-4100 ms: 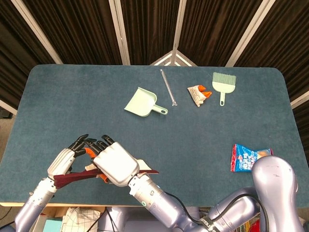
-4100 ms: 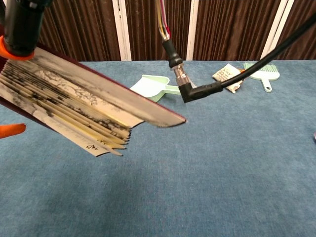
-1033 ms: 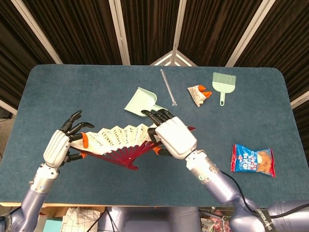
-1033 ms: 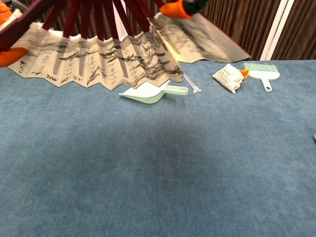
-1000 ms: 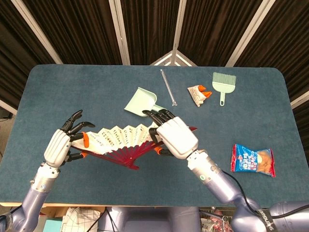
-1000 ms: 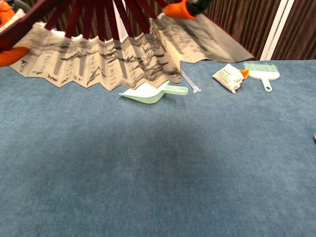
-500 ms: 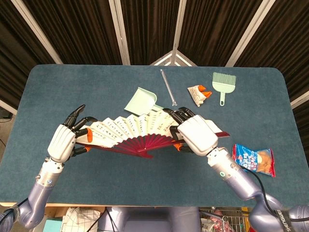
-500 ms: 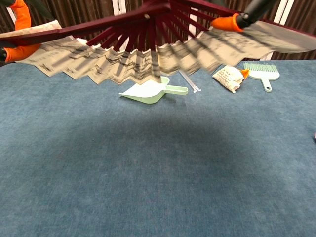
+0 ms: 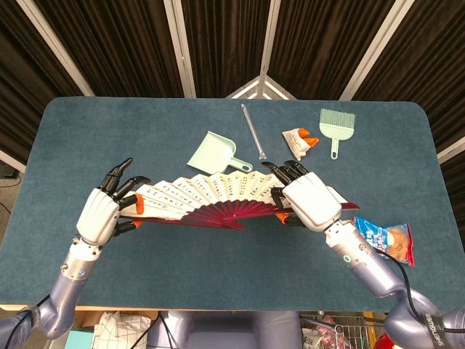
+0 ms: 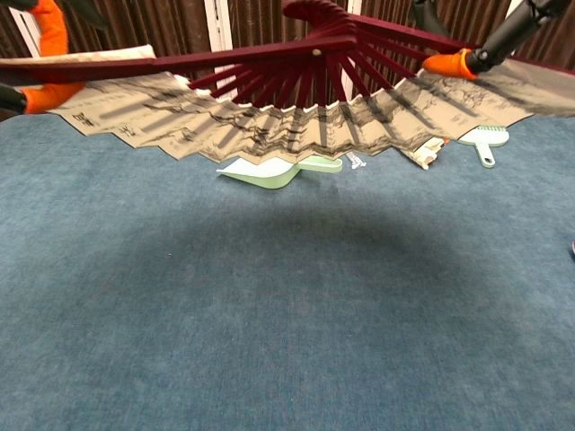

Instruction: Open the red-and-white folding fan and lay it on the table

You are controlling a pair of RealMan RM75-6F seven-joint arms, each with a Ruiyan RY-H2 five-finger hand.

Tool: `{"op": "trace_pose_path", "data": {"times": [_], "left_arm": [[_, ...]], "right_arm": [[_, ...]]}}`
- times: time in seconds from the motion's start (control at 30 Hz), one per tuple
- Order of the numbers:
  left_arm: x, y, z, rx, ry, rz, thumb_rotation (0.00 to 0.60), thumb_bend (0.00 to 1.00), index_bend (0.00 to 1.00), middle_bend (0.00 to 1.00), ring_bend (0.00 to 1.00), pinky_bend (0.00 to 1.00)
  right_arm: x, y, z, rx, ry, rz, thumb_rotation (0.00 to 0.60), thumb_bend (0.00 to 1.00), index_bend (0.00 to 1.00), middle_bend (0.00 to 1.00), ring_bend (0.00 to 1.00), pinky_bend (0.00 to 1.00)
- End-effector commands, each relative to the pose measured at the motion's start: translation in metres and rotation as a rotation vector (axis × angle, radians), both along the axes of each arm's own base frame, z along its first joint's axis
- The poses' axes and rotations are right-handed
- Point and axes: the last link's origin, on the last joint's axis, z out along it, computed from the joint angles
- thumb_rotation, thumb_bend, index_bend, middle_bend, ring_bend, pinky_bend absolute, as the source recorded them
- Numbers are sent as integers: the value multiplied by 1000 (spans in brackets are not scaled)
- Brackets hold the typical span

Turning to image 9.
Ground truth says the purple robot torso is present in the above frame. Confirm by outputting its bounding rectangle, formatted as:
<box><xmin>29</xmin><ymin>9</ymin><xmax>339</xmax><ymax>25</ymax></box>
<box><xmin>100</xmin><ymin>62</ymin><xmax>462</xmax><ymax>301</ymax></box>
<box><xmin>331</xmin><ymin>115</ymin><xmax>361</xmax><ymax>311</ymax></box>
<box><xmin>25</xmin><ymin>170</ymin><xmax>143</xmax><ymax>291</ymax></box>
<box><xmin>147</xmin><ymin>310</ymin><xmax>302</xmax><ymax>349</ymax></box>

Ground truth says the blue red snack bag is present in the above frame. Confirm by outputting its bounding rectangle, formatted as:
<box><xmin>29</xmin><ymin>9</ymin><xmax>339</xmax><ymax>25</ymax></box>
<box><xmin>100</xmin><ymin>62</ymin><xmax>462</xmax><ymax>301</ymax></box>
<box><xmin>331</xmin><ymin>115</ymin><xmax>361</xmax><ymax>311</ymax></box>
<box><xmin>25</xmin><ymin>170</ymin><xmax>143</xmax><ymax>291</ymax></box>
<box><xmin>352</xmin><ymin>215</ymin><xmax>416</xmax><ymax>268</ymax></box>

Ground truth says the metal wire basket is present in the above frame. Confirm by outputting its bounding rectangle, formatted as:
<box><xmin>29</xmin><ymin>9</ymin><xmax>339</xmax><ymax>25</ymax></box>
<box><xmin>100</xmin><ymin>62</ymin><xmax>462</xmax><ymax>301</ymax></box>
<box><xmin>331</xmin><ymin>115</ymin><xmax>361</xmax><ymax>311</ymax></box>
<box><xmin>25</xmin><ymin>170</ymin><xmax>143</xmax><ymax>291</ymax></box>
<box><xmin>299</xmin><ymin>311</ymin><xmax>392</xmax><ymax>349</ymax></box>

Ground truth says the brown cardboard box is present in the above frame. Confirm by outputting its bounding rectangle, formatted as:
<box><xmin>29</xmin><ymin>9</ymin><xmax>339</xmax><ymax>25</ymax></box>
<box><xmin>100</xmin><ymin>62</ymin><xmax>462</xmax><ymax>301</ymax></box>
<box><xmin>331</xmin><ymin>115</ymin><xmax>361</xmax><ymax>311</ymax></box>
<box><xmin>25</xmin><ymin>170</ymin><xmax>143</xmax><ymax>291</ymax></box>
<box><xmin>72</xmin><ymin>309</ymin><xmax>159</xmax><ymax>328</ymax></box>

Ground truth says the clear plastic tube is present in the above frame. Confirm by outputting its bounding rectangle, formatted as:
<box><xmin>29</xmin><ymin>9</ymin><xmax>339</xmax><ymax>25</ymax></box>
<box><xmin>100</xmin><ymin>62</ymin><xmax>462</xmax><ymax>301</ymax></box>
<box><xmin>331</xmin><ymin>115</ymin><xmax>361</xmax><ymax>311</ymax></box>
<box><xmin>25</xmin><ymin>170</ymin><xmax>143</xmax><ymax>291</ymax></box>
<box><xmin>240</xmin><ymin>103</ymin><xmax>268</xmax><ymax>161</ymax></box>

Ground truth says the light green hand brush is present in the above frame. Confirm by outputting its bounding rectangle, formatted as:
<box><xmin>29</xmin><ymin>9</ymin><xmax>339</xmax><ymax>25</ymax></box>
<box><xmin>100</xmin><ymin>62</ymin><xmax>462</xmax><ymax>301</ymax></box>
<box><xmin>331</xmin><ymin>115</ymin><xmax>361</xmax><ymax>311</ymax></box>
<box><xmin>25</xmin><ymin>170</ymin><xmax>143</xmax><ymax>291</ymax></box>
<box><xmin>318</xmin><ymin>108</ymin><xmax>357</xmax><ymax>161</ymax></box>

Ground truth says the white orange snack packet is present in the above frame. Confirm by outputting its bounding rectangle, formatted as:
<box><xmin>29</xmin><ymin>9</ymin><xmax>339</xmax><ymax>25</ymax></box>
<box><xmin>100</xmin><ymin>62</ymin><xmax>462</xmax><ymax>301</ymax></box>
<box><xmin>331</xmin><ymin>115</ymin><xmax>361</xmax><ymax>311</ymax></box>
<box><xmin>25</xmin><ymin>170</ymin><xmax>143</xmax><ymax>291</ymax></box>
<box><xmin>281</xmin><ymin>127</ymin><xmax>320</xmax><ymax>162</ymax></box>

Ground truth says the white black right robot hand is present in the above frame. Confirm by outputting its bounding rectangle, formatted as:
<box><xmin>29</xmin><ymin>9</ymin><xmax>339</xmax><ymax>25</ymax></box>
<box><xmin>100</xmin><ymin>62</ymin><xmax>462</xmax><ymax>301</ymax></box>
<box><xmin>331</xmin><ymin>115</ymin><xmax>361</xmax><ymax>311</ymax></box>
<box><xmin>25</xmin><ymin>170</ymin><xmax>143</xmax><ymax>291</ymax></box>
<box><xmin>261</xmin><ymin>159</ymin><xmax>343</xmax><ymax>233</ymax></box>

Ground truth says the red ribbed paper folding fan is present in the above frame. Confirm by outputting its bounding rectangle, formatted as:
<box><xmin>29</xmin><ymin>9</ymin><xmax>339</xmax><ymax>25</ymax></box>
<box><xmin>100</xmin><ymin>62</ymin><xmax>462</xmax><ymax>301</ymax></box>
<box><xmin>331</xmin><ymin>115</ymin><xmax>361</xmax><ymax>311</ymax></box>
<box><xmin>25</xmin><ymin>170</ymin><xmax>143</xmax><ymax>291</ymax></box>
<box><xmin>119</xmin><ymin>172</ymin><xmax>360</xmax><ymax>230</ymax></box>

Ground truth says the teal box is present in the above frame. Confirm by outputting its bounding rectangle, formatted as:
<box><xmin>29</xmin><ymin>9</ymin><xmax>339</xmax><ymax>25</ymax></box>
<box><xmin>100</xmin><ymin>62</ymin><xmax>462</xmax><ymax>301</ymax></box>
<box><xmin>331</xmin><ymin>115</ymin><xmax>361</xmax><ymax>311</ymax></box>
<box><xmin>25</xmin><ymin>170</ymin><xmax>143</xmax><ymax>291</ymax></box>
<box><xmin>65</xmin><ymin>329</ymin><xmax>96</xmax><ymax>349</ymax></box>

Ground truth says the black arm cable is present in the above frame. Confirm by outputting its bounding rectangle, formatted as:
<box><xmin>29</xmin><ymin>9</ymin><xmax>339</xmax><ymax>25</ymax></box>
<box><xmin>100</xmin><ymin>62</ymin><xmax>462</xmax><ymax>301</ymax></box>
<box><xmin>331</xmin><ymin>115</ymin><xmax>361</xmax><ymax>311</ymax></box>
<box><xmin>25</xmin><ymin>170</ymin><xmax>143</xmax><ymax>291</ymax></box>
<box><xmin>377</xmin><ymin>248</ymin><xmax>465</xmax><ymax>334</ymax></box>

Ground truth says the dark brown curtain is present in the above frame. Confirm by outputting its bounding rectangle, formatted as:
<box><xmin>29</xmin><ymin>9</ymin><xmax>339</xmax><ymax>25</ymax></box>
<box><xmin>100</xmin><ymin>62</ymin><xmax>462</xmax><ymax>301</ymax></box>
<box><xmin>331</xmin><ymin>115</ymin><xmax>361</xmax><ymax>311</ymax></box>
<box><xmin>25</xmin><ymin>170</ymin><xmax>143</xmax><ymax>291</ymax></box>
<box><xmin>0</xmin><ymin>0</ymin><xmax>465</xmax><ymax>204</ymax></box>

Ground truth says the white checkered cloth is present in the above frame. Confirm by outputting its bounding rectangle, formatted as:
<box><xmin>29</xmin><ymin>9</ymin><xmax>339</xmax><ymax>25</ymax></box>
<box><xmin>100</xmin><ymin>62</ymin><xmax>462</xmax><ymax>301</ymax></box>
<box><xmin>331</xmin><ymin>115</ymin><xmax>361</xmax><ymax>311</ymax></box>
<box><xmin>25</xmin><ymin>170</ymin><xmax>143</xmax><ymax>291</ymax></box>
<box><xmin>92</xmin><ymin>311</ymin><xmax>153</xmax><ymax>349</ymax></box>

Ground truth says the blue felt table cover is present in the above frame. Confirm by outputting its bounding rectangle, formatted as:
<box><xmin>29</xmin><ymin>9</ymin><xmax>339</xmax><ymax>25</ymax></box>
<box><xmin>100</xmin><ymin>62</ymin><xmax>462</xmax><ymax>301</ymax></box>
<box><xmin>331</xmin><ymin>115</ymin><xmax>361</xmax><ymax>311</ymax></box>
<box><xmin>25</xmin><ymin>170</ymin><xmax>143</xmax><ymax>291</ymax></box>
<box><xmin>0</xmin><ymin>96</ymin><xmax>465</xmax><ymax>313</ymax></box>

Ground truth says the light green plastic dustpan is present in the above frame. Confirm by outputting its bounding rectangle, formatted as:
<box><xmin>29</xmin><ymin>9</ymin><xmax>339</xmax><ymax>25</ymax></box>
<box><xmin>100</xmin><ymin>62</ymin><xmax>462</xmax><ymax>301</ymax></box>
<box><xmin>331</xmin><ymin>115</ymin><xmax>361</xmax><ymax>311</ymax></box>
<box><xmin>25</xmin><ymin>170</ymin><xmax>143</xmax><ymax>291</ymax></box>
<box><xmin>186</xmin><ymin>131</ymin><xmax>254</xmax><ymax>177</ymax></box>

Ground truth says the white triangular screen foot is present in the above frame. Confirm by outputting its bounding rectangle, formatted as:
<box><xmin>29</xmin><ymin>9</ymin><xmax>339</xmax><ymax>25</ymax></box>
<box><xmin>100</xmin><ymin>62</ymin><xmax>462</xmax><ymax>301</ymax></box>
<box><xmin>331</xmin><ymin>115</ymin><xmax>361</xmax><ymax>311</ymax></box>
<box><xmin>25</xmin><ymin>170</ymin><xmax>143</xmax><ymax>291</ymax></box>
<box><xmin>225</xmin><ymin>74</ymin><xmax>297</xmax><ymax>100</ymax></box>

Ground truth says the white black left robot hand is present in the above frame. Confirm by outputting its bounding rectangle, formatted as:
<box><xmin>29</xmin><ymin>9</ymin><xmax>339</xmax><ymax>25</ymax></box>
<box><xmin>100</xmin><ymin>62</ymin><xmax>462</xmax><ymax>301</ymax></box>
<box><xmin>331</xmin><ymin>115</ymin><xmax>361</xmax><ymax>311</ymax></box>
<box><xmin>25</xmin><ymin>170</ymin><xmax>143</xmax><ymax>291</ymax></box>
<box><xmin>76</xmin><ymin>158</ymin><xmax>152</xmax><ymax>245</ymax></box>

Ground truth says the white screen frame post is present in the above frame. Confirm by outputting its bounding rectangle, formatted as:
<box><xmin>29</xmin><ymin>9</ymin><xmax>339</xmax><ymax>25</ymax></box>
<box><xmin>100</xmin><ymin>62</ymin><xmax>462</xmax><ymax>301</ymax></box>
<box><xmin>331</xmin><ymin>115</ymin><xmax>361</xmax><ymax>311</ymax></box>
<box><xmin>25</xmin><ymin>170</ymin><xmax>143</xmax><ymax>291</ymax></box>
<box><xmin>16</xmin><ymin>0</ymin><xmax>96</xmax><ymax>97</ymax></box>
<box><xmin>437</xmin><ymin>137</ymin><xmax>465</xmax><ymax>164</ymax></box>
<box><xmin>0</xmin><ymin>149</ymin><xmax>27</xmax><ymax>174</ymax></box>
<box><xmin>163</xmin><ymin>0</ymin><xmax>197</xmax><ymax>98</ymax></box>
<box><xmin>339</xmin><ymin>0</ymin><xmax>408</xmax><ymax>101</ymax></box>
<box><xmin>258</xmin><ymin>0</ymin><xmax>283</xmax><ymax>79</ymax></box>

